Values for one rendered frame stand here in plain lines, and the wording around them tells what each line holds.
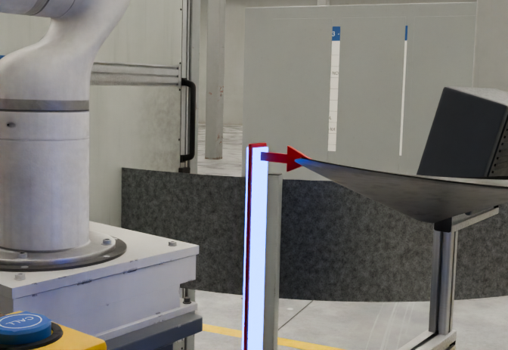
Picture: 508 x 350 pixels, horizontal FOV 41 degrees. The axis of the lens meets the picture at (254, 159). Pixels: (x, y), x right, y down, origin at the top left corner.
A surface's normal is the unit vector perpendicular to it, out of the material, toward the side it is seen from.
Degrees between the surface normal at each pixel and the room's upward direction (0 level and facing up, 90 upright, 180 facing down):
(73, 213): 90
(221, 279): 90
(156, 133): 90
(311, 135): 90
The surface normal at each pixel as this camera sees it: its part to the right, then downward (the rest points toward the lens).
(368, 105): -0.40, 0.08
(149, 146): 0.80, 0.08
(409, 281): 0.16, 0.11
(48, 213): 0.38, 0.10
